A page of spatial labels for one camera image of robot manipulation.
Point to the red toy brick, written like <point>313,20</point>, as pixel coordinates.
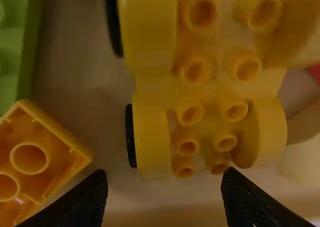
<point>313,74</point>

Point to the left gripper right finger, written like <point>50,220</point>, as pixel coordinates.
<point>245,207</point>

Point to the yellow toy car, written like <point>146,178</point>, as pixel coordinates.
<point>155,37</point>

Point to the yellow toy brick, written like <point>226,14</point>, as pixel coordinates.
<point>37,147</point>

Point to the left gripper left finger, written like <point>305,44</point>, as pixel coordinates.
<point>85,204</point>

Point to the green toy brick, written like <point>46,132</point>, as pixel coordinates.
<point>15,49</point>

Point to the tan tray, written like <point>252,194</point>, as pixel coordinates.
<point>75,74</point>

